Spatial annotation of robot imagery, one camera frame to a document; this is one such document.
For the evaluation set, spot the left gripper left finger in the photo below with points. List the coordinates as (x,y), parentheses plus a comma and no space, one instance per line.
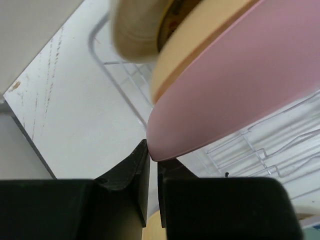
(112,206)

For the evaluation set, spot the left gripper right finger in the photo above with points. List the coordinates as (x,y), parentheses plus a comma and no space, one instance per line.
(223,208)

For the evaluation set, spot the pink plate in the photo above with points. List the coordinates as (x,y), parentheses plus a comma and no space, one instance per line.
(267,59)

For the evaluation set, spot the cream bear plate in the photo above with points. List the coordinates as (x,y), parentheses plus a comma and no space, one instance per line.
(134,28)

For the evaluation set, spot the orange beige plate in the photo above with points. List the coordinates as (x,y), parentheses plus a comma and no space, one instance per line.
(204,24)

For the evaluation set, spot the white wire dish rack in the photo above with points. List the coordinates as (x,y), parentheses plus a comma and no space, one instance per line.
(284,145)

